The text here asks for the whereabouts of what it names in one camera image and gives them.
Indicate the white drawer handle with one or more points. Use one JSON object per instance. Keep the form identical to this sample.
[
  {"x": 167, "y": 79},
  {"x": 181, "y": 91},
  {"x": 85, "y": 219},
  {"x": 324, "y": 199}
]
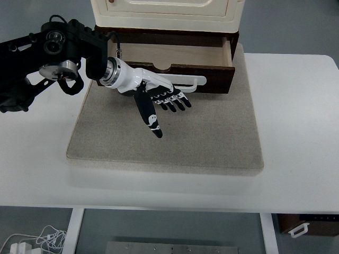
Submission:
[{"x": 186, "y": 83}]

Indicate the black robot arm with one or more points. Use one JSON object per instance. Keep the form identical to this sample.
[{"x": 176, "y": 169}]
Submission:
[{"x": 32, "y": 63}]

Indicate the white handle on box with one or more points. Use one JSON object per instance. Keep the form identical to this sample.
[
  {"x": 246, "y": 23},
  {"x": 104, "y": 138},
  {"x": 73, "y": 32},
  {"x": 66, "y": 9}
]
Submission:
[{"x": 299, "y": 230}]

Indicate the brown box on floor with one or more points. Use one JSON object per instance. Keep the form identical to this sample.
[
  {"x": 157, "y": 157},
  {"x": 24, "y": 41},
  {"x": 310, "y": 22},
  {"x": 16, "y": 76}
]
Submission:
[{"x": 310, "y": 224}]

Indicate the white power adapter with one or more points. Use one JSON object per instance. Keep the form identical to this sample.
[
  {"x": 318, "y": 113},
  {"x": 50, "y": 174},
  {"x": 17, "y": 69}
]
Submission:
[{"x": 21, "y": 248}]

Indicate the white table leg frame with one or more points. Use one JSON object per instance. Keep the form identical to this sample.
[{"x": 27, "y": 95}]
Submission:
[{"x": 76, "y": 219}]

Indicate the dark wooden drawer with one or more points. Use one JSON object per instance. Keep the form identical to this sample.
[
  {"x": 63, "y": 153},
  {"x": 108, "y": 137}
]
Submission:
[{"x": 215, "y": 63}]

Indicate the cream upper cabinet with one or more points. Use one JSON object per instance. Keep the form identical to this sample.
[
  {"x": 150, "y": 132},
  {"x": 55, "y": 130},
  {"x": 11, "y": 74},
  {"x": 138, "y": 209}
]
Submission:
[{"x": 204, "y": 16}]

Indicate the beige fabric platform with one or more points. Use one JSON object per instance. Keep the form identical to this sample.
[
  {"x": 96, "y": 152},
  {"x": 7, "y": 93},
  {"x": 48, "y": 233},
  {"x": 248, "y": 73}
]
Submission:
[{"x": 218, "y": 135}]

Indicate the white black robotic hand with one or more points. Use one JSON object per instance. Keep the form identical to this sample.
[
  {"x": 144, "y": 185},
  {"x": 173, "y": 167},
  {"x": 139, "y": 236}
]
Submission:
[{"x": 147, "y": 88}]

